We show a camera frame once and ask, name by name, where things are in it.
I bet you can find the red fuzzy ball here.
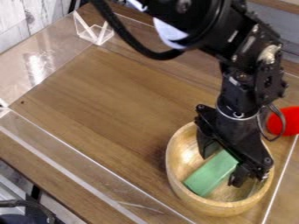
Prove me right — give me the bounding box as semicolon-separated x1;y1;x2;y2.
265;106;299;137

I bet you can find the green rectangular block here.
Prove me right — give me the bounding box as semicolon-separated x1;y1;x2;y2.
182;150;238;197

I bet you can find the black device with cable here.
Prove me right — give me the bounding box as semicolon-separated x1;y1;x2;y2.
0;195;65;224

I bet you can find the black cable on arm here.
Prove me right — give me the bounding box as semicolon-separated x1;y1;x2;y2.
89;0;184;61

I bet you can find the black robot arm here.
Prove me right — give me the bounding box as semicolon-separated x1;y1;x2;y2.
136;0;286;187

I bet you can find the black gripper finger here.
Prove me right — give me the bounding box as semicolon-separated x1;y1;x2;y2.
228;165;249;188
196;129;221;159

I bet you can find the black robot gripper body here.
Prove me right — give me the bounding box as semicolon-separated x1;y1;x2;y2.
193;104;273;181

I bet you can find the brown wooden bowl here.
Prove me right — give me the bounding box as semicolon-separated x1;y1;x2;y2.
164;122;274;217

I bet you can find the clear acrylic corner bracket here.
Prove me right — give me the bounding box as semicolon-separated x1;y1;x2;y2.
72;11;114;46

